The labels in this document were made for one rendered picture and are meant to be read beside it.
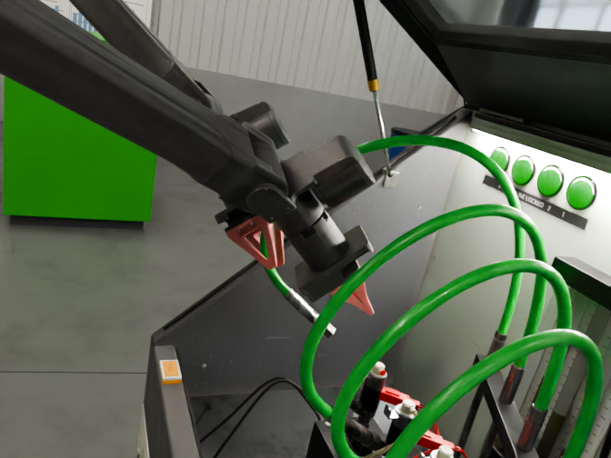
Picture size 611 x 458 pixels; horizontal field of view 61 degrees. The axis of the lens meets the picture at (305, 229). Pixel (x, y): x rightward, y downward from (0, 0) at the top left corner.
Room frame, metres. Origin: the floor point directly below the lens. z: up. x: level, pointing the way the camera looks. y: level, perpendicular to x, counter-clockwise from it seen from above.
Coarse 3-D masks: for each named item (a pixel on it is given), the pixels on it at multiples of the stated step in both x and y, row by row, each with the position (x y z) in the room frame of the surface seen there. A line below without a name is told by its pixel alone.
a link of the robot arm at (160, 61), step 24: (72, 0) 0.77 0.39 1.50; (96, 0) 0.77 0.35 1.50; (120, 0) 0.78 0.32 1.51; (96, 24) 0.76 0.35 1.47; (120, 24) 0.76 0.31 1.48; (144, 24) 0.79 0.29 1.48; (120, 48) 0.76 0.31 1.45; (144, 48) 0.76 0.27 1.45; (168, 72) 0.74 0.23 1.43; (192, 96) 0.74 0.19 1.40
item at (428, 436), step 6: (426, 432) 0.55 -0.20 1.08; (426, 438) 0.54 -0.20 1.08; (432, 438) 0.54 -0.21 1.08; (438, 438) 0.55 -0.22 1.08; (420, 444) 0.54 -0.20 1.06; (426, 444) 0.54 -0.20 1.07; (432, 444) 0.54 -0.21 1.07; (438, 444) 0.54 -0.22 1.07; (444, 444) 0.54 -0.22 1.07; (450, 444) 0.54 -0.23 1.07
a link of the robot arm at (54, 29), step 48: (0, 0) 0.37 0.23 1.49; (0, 48) 0.38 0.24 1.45; (48, 48) 0.39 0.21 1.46; (96, 48) 0.42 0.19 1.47; (48, 96) 0.41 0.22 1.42; (96, 96) 0.42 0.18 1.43; (144, 96) 0.43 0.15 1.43; (144, 144) 0.46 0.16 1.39; (192, 144) 0.47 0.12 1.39; (240, 144) 0.50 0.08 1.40; (240, 192) 0.51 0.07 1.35; (288, 192) 0.53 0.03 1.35
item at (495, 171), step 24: (360, 144) 0.70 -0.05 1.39; (384, 144) 0.70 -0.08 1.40; (408, 144) 0.70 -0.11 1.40; (432, 144) 0.70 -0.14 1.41; (456, 144) 0.70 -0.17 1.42; (504, 192) 0.71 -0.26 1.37; (264, 240) 0.69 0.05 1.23; (288, 288) 0.70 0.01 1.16; (504, 312) 0.71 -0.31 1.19; (504, 336) 0.70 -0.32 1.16
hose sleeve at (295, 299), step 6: (288, 294) 0.69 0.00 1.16; (294, 294) 0.70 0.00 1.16; (288, 300) 0.69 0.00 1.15; (294, 300) 0.69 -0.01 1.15; (300, 300) 0.70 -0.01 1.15; (294, 306) 0.70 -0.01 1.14; (300, 306) 0.69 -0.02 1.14; (306, 306) 0.70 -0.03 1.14; (300, 312) 0.70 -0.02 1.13; (306, 312) 0.69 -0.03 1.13; (312, 312) 0.70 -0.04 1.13; (306, 318) 0.70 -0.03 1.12; (312, 318) 0.69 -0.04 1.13
